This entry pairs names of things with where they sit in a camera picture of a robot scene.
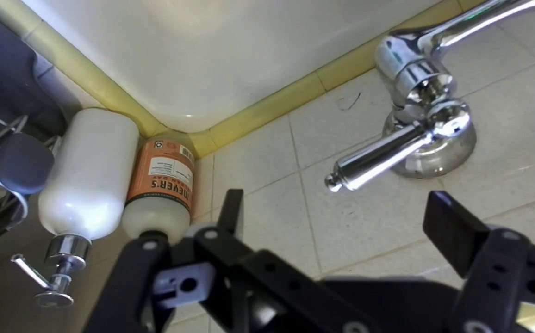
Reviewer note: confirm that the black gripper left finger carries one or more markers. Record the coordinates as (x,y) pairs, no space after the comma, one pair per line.
(155,288)

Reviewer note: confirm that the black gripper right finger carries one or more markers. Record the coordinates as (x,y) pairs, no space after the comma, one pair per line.
(500,283)

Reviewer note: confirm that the orange label soap bottle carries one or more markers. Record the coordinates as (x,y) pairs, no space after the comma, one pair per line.
(161,177)

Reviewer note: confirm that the white pump soap bottle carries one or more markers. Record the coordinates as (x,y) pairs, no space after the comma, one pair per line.
(87,172)

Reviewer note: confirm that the white ceramic sink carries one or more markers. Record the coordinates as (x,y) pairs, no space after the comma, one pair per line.
(217,48)

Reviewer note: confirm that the chrome wall tap body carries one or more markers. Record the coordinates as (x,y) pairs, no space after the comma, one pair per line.
(411,66)

